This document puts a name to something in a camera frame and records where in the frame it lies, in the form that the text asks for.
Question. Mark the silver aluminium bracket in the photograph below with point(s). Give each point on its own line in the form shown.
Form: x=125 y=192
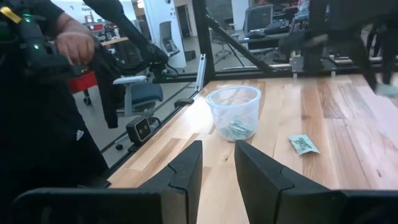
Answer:
x=201 y=73

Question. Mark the clear plastic cup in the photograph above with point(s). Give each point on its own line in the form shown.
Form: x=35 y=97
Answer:
x=217 y=105

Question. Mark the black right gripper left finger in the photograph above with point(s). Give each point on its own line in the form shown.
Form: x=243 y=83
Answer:
x=183 y=174

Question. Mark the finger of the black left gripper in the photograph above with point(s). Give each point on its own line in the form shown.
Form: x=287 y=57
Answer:
x=390 y=53
x=363 y=56

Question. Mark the black table-level camera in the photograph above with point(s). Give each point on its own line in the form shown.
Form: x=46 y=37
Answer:
x=138 y=130

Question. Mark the black keyboard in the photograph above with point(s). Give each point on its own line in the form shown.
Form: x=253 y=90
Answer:
x=276 y=27

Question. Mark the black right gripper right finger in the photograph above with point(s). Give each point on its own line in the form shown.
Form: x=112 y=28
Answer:
x=258 y=174

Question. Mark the wooden desk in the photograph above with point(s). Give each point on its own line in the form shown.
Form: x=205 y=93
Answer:
x=115 y=41

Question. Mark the blue seat office chair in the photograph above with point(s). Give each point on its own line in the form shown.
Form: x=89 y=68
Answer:
x=146 y=93

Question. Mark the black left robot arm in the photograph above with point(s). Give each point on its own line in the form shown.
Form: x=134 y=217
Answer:
x=315 y=18

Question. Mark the person's forearm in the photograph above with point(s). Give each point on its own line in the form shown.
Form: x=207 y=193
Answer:
x=66 y=25

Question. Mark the person's hand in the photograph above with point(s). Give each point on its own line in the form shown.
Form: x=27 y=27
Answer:
x=74 y=46

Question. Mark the black computer mouse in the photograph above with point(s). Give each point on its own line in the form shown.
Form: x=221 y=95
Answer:
x=255 y=35

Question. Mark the person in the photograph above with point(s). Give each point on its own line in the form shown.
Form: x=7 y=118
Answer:
x=37 y=124

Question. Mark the black aluminium table frame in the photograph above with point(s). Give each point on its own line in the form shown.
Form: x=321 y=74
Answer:
x=203 y=37

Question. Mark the black computer monitor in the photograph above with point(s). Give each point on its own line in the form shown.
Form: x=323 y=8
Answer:
x=258 y=18

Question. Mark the black hanging fabric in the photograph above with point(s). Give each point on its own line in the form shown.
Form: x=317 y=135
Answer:
x=109 y=93

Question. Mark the dark office desk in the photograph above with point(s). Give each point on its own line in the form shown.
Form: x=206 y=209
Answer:
x=270 y=39

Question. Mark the black frame clamp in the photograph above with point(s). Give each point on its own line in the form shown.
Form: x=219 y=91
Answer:
x=184 y=102

